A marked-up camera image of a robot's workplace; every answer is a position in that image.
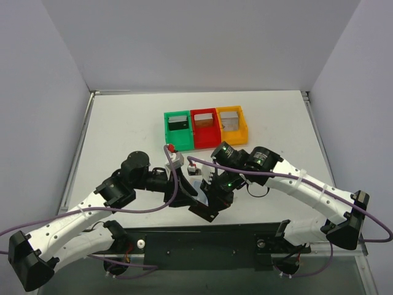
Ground yellow plastic bin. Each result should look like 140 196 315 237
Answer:
216 106 249 145

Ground black cards in green bin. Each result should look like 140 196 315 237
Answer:
167 115 189 131

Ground green plastic bin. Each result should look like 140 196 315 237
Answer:
164 110 194 151

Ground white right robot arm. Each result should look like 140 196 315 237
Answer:
187 141 370 251

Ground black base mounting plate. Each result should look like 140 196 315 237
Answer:
103 222 311 271

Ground beige leather card holder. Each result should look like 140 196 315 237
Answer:
192 180 208 206

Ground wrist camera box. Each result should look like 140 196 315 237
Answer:
165 152 184 173
187 162 218 185

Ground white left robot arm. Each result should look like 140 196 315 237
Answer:
8 146 198 292

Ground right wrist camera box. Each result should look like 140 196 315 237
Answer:
187 162 218 185

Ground cards in red bin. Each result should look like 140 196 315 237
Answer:
193 113 214 128

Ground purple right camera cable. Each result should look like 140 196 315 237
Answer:
187 156 393 279

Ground red plastic bin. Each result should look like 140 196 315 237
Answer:
190 108 221 149

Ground cards in yellow bin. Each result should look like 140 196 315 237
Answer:
220 111 239 132

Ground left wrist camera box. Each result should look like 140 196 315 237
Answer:
165 152 184 173

